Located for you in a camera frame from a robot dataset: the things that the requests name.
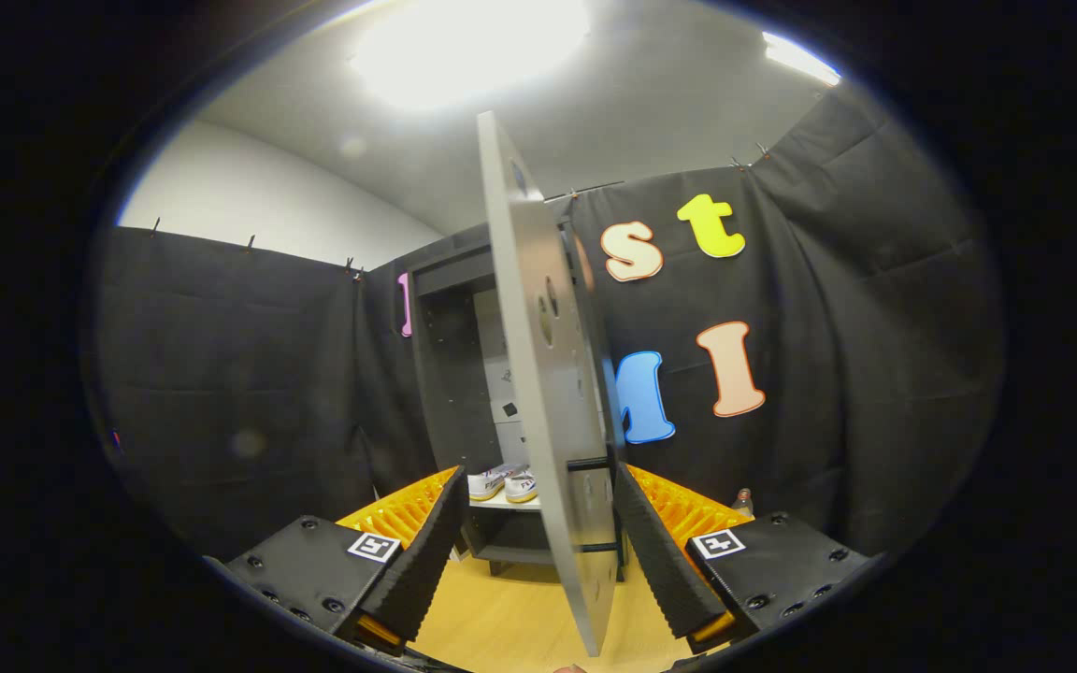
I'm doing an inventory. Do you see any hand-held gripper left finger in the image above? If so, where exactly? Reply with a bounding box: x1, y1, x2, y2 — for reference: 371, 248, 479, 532
225, 465, 469, 652

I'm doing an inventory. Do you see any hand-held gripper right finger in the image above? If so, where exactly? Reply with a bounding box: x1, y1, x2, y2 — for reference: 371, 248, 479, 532
611, 461, 871, 655

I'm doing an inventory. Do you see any grey shoe cabinet door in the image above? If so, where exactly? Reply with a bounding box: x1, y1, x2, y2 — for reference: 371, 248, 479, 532
477, 110, 622, 658

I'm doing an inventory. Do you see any dark grey shoe cabinet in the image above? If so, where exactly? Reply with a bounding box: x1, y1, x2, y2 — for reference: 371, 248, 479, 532
405, 224, 628, 580

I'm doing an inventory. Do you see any black backdrop cloth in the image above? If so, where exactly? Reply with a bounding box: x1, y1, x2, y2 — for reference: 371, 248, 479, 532
80, 84, 1007, 562

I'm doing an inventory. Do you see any large ceiling light panel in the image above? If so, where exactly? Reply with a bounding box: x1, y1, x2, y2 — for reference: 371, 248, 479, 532
347, 0, 591, 113

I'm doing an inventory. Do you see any narrow ceiling light strip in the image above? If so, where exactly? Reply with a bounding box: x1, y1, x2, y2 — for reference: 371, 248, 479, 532
763, 31, 843, 88

